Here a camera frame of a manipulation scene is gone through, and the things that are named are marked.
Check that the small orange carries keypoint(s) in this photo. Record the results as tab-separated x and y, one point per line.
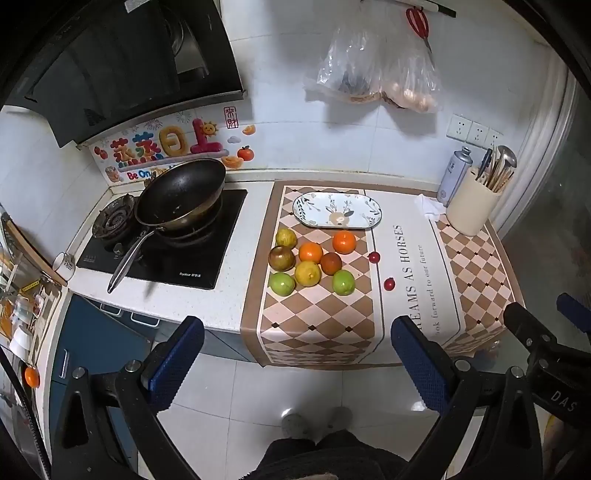
310	252

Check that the crumpled white tissue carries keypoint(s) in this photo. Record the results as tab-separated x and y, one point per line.
429	205

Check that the large orange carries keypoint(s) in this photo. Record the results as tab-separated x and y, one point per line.
344	242

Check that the yellow-green citrus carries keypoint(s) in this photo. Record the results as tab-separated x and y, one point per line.
286	237

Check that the yellow lemon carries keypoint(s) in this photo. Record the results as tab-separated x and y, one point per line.
308	273

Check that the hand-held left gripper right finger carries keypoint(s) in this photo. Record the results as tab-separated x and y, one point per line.
418	364

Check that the blue kitchen cabinet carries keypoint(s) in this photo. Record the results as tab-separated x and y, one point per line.
92	332

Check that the person's right shoe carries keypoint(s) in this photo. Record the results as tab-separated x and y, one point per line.
339	420

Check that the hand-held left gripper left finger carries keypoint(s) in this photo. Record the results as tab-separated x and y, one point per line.
178	364

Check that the black range hood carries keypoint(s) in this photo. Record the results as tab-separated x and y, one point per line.
115	69

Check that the dark brown-red round fruit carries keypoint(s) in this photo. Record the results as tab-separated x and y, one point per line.
330	263

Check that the orange magnet ball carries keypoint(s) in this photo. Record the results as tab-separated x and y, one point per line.
31	377

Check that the metal spoon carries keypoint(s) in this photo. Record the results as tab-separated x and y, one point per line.
508	157

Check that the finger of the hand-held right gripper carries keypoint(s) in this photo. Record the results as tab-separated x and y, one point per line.
528	325
575	308

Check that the kitchen storage rack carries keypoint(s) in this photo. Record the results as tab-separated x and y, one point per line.
23	295

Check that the bundle of chopsticks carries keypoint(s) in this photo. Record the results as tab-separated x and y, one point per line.
496	175

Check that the red cherry tomato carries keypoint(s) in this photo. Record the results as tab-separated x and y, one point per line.
389	284
374	257

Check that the white mug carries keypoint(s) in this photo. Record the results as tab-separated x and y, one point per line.
64	265

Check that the grey gas canister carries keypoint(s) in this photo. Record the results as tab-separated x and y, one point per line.
455	173

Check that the colourful wall sticker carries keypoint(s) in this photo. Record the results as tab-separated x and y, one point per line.
166	143

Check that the black glass gas stove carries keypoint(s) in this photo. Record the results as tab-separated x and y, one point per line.
207	258

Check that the dark red-green apple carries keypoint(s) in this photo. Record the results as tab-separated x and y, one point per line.
282	258

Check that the patterned oval ceramic plate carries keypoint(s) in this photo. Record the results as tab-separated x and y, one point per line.
337	210

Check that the clear plastic bag dark contents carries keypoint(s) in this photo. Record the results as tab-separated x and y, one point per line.
351	69

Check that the cream utensil holder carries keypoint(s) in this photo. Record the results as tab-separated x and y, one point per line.
471	207

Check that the white wall socket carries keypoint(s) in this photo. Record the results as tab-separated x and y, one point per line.
478	134
494	137
459	128

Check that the checkered brown table mat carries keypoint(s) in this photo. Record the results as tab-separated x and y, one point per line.
323	332

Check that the clear plastic bag pale contents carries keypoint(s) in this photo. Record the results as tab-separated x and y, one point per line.
413	87

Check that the green apple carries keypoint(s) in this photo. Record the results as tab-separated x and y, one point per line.
343	282
282	283

